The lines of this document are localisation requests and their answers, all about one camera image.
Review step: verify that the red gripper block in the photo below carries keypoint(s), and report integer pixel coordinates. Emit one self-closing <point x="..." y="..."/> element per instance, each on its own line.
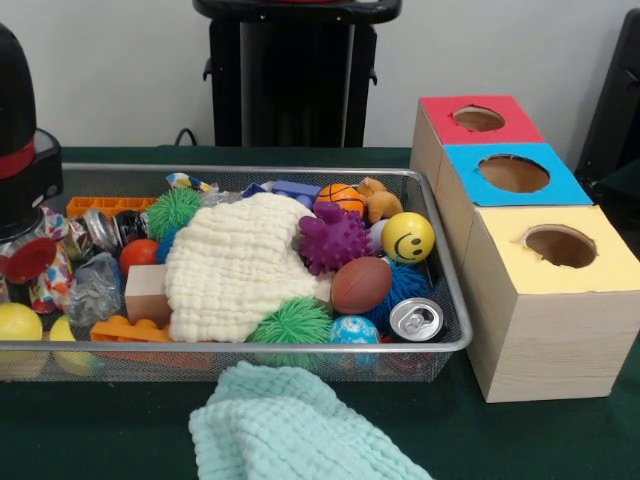
<point x="27" y="260"/>

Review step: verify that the white multicolour print cloth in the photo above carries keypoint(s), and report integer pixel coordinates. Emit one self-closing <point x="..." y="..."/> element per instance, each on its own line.
<point x="55" y="290"/>

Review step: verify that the cream knitted cloth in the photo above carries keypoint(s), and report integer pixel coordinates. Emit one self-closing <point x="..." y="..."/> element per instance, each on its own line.
<point x="235" y="270"/>

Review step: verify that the mint green knitted cloth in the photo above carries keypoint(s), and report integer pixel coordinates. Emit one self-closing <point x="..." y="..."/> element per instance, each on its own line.
<point x="290" y="425"/>

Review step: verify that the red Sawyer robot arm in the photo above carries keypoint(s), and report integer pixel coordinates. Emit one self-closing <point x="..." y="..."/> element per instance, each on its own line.
<point x="20" y="110"/>

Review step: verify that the wooden box with three holes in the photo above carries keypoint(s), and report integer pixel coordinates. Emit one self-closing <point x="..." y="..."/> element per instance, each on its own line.
<point x="550" y="330"/>

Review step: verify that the plain yellow ball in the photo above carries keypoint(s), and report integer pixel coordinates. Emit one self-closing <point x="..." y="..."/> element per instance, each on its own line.
<point x="17" y="325"/>

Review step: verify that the orange plastic tray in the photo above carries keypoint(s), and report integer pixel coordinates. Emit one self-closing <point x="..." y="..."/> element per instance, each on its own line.
<point x="100" y="206"/>

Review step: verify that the red ball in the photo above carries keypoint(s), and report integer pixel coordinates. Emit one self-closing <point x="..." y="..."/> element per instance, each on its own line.
<point x="138" y="257"/>

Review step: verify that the orange toy brick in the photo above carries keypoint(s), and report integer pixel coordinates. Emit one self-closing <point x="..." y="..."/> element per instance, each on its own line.
<point x="130" y="328"/>

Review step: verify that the plain wooden block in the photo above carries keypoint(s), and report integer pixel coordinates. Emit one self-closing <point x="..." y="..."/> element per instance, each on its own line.
<point x="147" y="295"/>

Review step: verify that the green spiky ball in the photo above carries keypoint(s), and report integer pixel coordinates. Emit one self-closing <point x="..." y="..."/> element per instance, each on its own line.
<point x="290" y="325"/>
<point x="173" y="212"/>

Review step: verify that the purple spiky ball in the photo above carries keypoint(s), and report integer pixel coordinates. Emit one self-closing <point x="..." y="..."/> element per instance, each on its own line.
<point x="335" y="240"/>

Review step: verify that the orange toy basketball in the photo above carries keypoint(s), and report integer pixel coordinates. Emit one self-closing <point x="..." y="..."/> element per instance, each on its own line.
<point x="342" y="196"/>

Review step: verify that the brown toy football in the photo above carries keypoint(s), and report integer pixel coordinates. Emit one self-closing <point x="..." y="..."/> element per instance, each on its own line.
<point x="360" y="285"/>

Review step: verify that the blue globe ball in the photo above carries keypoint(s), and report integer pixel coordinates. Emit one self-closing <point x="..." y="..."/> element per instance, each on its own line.
<point x="355" y="330"/>

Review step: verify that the yellow smiley face ball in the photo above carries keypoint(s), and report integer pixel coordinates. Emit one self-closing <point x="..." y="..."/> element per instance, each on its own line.
<point x="408" y="238"/>

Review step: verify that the silver drink can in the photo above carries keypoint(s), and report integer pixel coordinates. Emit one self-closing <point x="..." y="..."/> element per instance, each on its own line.
<point x="417" y="319"/>

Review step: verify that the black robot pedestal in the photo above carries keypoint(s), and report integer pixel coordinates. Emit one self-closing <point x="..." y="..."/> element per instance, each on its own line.
<point x="290" y="80"/>

